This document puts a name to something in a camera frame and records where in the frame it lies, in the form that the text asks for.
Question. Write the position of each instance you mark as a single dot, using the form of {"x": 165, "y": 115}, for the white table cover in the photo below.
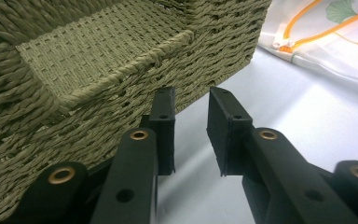
{"x": 301, "y": 124}

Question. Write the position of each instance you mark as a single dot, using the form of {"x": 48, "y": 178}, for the white leaf-print laundry bag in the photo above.
{"x": 323, "y": 34}

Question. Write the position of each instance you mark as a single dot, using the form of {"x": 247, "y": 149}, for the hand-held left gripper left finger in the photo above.
{"x": 164, "y": 133}

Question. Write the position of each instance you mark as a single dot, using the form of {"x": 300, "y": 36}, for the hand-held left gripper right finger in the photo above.
{"x": 227, "y": 140}

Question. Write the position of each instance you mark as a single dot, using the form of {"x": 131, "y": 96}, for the green woven basket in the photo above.
{"x": 74, "y": 77}

